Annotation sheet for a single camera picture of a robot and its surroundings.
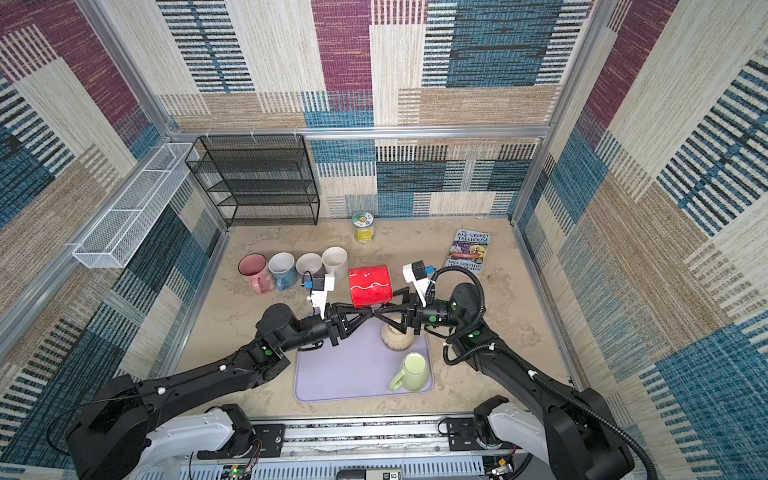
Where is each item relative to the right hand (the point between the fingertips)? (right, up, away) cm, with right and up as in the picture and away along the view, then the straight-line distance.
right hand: (379, 311), depth 68 cm
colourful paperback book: (+31, +13, +40) cm, 53 cm away
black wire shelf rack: (-46, +39, +43) cm, 74 cm away
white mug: (-15, +10, +32) cm, 37 cm away
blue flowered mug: (-31, +8, +29) cm, 44 cm away
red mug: (-2, +6, -5) cm, 8 cm away
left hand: (-2, 0, -1) cm, 2 cm away
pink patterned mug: (-40, +8, +28) cm, 50 cm away
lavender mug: (-24, +10, +31) cm, 40 cm away
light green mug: (+9, -17, +7) cm, 20 cm away
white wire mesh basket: (-63, +18, +5) cm, 65 cm away
